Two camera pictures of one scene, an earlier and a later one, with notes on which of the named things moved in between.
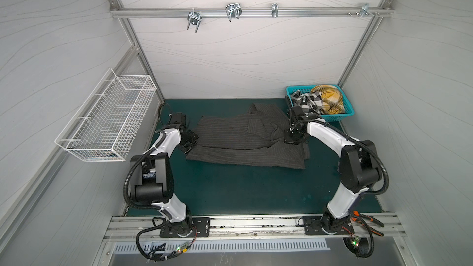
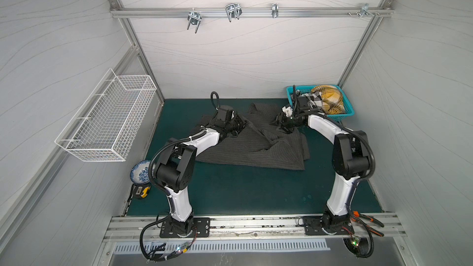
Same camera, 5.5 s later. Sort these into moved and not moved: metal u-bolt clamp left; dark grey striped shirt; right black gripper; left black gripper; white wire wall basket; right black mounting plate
Moved: right black gripper; left black gripper
Not moved: metal u-bolt clamp left; right black mounting plate; white wire wall basket; dark grey striped shirt
